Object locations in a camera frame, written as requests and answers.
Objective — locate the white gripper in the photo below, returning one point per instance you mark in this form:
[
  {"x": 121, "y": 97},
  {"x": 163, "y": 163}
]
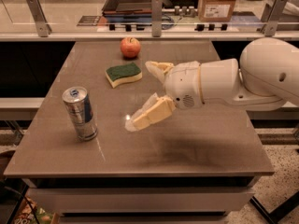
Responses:
[{"x": 183, "y": 84}]

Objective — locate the middle metal glass bracket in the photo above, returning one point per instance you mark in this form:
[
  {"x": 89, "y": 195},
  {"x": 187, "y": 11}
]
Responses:
[{"x": 156, "y": 17}]

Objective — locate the silver blue redbull can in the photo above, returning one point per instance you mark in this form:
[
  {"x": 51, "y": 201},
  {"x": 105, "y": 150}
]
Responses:
[{"x": 78, "y": 106}]

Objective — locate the colourful snack bag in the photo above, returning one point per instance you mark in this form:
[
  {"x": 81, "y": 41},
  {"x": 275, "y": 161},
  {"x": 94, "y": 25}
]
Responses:
[{"x": 30, "y": 212}]

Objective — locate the brown cardboard box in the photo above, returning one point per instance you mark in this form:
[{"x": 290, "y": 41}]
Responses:
[{"x": 215, "y": 10}]

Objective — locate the dark open tray box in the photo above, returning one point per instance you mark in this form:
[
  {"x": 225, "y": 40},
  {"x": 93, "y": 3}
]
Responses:
[{"x": 119, "y": 7}]

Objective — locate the green yellow sponge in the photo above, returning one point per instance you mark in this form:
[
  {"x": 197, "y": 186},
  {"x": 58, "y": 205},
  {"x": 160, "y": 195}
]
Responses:
[{"x": 121, "y": 74}]

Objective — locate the left metal glass bracket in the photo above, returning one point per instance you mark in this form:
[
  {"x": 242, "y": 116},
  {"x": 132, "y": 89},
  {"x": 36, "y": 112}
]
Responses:
[{"x": 42, "y": 26}]

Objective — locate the right metal glass bracket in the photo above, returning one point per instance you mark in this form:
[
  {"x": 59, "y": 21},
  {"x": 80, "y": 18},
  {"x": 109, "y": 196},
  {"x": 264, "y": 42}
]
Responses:
[{"x": 271, "y": 15}]

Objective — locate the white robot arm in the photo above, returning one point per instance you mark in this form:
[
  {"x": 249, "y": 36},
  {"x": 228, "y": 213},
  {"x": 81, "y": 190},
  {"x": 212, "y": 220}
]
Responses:
[{"x": 264, "y": 78}]

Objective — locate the white table drawer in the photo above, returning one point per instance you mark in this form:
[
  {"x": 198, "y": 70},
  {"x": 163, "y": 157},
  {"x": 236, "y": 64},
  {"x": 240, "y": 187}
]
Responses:
[{"x": 142, "y": 200}]

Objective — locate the metal glass bracket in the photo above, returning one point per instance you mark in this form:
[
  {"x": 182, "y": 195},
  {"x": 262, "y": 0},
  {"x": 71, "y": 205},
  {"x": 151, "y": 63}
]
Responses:
[
  {"x": 42, "y": 26},
  {"x": 156, "y": 17},
  {"x": 271, "y": 15}
]

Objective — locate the red apple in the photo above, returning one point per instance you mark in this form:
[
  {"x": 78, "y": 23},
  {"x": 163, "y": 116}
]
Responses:
[{"x": 130, "y": 47}]

